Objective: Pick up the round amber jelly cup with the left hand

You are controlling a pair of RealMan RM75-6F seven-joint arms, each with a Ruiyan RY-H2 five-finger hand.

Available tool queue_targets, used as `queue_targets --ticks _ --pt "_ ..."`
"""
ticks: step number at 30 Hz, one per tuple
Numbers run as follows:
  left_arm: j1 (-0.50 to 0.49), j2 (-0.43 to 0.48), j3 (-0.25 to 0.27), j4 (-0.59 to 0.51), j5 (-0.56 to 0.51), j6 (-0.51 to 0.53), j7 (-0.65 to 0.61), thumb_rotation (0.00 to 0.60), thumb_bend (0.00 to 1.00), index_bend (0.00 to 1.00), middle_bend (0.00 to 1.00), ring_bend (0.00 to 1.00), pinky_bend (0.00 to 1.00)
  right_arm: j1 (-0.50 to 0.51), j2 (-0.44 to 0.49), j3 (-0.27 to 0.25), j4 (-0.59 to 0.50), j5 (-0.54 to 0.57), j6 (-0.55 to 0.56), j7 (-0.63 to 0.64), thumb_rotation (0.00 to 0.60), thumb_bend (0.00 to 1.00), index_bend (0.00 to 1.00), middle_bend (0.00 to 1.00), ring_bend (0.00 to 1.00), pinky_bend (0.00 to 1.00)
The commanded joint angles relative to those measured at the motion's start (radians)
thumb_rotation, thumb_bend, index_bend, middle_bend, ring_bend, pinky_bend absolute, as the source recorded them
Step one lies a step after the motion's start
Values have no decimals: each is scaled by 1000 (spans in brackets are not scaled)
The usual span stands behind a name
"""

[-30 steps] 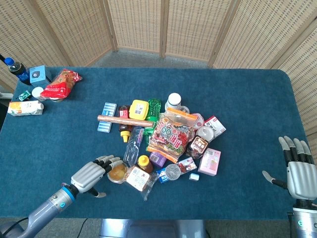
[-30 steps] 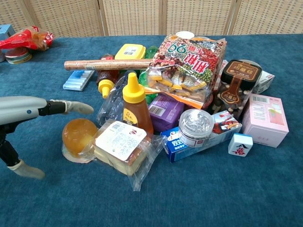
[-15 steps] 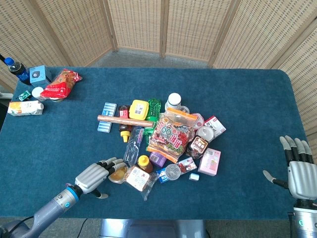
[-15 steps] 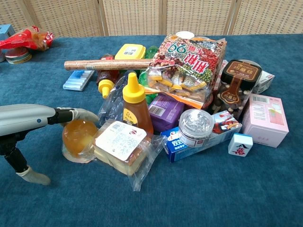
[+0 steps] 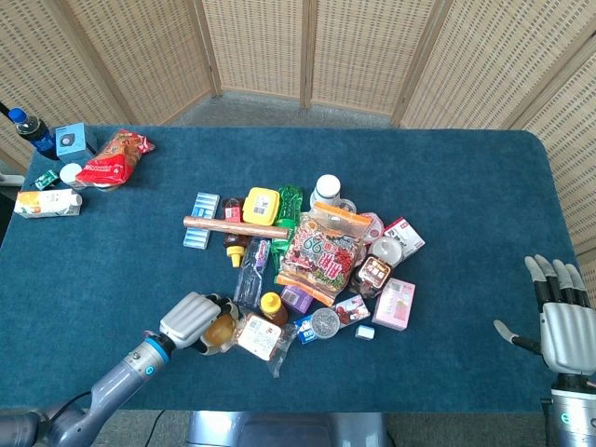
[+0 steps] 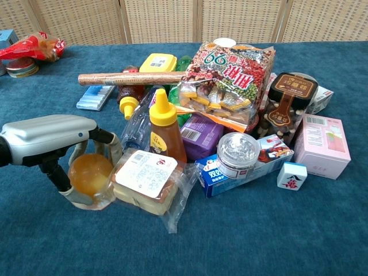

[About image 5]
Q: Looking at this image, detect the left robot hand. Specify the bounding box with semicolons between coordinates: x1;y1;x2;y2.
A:
158;291;241;357

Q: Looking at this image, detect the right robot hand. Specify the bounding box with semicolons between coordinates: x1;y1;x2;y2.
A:
494;253;596;377

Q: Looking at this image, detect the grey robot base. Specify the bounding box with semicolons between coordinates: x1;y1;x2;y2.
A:
185;411;393;447

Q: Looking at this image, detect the packaged bread slice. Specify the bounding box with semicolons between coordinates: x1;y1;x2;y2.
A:
231;312;298;379

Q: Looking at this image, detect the purple toothbrush pack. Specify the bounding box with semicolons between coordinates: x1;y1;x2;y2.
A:
232;236;272;309

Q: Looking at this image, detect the honey bottle yellow cap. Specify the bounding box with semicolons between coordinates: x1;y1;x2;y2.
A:
258;291;290;326

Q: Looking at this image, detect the brown sauce bottle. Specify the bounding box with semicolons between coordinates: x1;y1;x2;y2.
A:
220;196;249;268

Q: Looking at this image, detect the copper coloured tube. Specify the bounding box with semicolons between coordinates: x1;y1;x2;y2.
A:
182;215;291;240

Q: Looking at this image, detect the light blue pack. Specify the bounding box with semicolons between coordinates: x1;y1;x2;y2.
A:
182;191;221;251

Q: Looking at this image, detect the purple small box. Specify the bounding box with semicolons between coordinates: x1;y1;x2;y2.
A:
279;284;315;315

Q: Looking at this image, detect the blue white candy pack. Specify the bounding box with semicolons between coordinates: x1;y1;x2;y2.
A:
292;314;322;345

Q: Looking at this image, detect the yellow lidded box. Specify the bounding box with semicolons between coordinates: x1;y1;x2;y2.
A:
241;186;281;224

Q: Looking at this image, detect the round silver tin lid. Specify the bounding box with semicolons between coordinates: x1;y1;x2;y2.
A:
309;306;342;340

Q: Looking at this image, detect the green plastic bottle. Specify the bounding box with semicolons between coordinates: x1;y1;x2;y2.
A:
270;183;305;271

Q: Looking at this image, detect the large colourful snack bag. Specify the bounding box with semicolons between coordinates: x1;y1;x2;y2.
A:
274;200;373;308

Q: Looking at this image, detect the red white snack packet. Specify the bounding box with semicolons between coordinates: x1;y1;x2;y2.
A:
331;293;372;330

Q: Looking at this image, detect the pink box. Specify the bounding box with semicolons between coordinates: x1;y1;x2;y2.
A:
371;278;416;332

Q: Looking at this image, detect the red snack bag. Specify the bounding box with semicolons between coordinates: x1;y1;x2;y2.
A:
74;129;156;188

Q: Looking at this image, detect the white red box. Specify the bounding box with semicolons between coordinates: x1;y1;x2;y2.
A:
382;216;427;261

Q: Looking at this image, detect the orange juice carton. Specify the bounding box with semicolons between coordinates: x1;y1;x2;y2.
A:
13;187;84;220

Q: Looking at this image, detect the white round jar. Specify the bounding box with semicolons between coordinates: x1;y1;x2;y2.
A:
59;162;85;188

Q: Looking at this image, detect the white pill bottle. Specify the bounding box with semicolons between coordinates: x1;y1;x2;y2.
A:
309;173;343;210

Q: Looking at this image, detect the dark brown snack jar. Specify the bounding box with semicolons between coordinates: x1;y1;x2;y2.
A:
347;252;393;300

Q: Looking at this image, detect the clear lidded plastic cup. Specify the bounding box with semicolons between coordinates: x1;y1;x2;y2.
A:
369;235;404;267

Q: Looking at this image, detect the small green packet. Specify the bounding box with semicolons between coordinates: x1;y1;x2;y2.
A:
34;169;61;191

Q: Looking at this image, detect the blue table cloth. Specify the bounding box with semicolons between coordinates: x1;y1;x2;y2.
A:
0;124;580;413

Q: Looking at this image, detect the blue box with speaker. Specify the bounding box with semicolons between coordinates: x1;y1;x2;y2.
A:
54;122;99;164

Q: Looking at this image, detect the cola bottle blue cap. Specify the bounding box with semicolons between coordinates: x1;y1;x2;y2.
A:
7;107;61;161

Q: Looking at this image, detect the woven folding screen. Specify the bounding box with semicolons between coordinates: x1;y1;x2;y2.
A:
0;0;596;299

